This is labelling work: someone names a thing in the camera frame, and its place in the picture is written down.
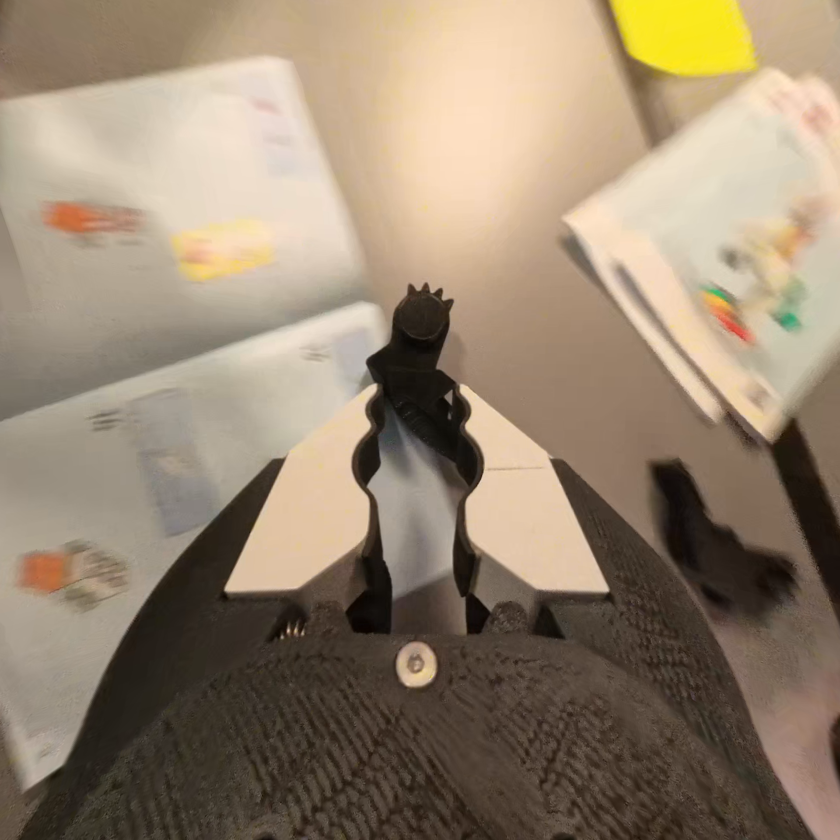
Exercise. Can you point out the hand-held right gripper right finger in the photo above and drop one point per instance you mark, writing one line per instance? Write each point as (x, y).
(531, 525)

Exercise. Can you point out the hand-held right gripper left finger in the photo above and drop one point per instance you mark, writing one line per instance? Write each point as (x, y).
(308, 525)

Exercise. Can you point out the black spiked lego piece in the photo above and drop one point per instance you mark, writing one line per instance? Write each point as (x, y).
(420, 328)

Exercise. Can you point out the open lego instruction booklet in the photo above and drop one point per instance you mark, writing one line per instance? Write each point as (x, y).
(164, 151)

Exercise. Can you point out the yellow sticky note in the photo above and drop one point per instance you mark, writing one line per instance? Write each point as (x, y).
(689, 33)

